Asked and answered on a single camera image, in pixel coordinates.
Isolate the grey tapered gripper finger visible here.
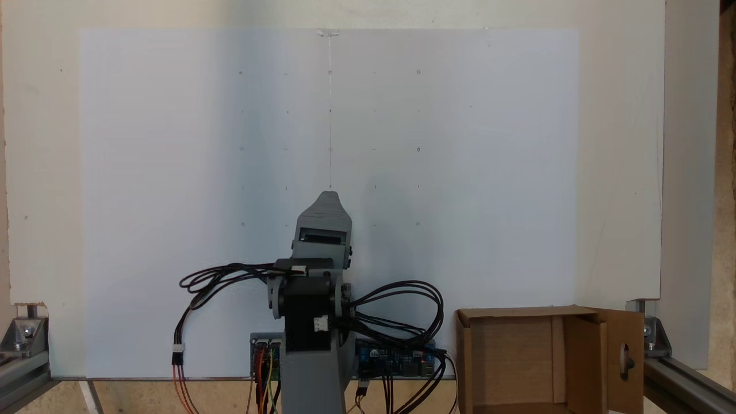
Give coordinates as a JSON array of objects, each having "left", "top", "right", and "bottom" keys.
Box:
[{"left": 298, "top": 191, "right": 352, "bottom": 227}]

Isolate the blue circuit board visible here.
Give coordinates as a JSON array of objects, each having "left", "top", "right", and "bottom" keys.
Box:
[{"left": 355, "top": 339, "right": 438, "bottom": 379}]

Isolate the brown cardboard box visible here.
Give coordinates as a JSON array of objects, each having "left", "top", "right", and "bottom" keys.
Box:
[{"left": 455, "top": 305, "right": 646, "bottom": 414}]

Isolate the black servo cable loop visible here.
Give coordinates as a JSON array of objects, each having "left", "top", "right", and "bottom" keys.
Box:
[
  {"left": 179, "top": 262, "right": 305, "bottom": 311},
  {"left": 345, "top": 280, "right": 445, "bottom": 352}
]

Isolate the grey base plate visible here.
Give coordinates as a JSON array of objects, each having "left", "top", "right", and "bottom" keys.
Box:
[{"left": 250, "top": 332, "right": 439, "bottom": 381}]

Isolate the circuit board with jumper wires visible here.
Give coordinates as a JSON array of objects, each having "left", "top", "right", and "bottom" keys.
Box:
[{"left": 250, "top": 335, "right": 286, "bottom": 381}]

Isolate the yellow jumper wire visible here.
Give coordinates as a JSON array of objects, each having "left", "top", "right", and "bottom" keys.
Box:
[{"left": 266, "top": 347, "right": 277, "bottom": 414}]

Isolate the red jumper wire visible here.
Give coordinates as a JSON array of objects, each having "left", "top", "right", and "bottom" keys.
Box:
[{"left": 256, "top": 347, "right": 267, "bottom": 414}]

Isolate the black cable with white connector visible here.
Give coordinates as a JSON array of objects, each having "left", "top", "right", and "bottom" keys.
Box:
[{"left": 171, "top": 263, "right": 277, "bottom": 366}]

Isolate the thin power cable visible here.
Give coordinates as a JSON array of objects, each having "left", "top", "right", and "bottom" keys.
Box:
[{"left": 437, "top": 348, "right": 461, "bottom": 414}]

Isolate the orange red wire pair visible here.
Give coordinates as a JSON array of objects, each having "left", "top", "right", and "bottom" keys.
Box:
[{"left": 172, "top": 363, "right": 201, "bottom": 414}]

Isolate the metal corner bracket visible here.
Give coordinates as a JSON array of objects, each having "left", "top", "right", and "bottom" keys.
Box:
[
  {"left": 627, "top": 299, "right": 672, "bottom": 358},
  {"left": 0, "top": 304, "right": 49, "bottom": 354}
]

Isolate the aluminium frame post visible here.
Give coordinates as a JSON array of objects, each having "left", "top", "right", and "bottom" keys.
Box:
[
  {"left": 643, "top": 355, "right": 736, "bottom": 414},
  {"left": 0, "top": 350, "right": 53, "bottom": 414}
]

